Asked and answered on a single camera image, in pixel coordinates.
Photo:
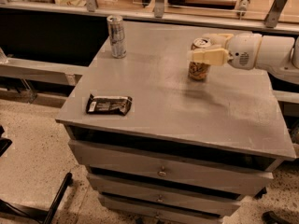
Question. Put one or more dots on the dark snack bar wrapper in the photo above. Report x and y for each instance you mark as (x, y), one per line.
(109, 105)

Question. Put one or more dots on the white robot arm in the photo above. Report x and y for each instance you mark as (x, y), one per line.
(277, 55)

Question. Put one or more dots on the top cabinet drawer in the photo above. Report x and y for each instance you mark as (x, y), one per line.
(206, 174)

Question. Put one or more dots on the cabinet drawer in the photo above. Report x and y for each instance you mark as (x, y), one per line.
(157, 211)
(206, 174)
(159, 194)

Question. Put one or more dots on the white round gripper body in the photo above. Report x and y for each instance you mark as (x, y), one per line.
(243, 50)

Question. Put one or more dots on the middle cabinet drawer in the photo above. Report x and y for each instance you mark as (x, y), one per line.
(159, 194)

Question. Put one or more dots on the black object on floor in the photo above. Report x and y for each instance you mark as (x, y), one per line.
(271, 218)

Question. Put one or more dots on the bottom cabinet drawer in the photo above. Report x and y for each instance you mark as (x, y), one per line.
(157, 211)

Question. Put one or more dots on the grey metal shelf rail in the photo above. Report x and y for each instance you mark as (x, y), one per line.
(55, 73)

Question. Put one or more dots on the black chair leg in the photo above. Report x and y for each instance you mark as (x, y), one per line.
(38, 215)

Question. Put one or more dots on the grey drawer cabinet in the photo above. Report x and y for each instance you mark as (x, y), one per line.
(232, 118)

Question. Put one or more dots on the orange soda can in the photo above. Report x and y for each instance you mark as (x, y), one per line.
(199, 71)

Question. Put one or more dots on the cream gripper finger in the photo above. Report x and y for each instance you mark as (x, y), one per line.
(209, 56)
(219, 39)

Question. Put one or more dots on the silver energy drink can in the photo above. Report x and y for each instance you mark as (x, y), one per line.
(116, 36)

